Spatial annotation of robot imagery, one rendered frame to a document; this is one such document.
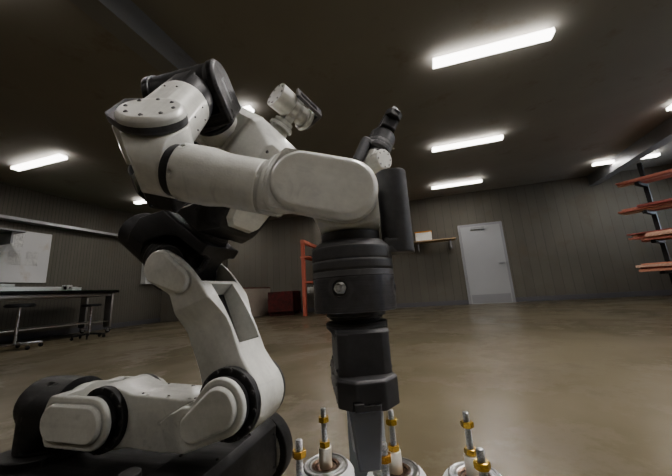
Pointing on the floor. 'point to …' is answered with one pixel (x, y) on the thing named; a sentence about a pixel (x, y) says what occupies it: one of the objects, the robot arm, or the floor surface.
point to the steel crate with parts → (284, 303)
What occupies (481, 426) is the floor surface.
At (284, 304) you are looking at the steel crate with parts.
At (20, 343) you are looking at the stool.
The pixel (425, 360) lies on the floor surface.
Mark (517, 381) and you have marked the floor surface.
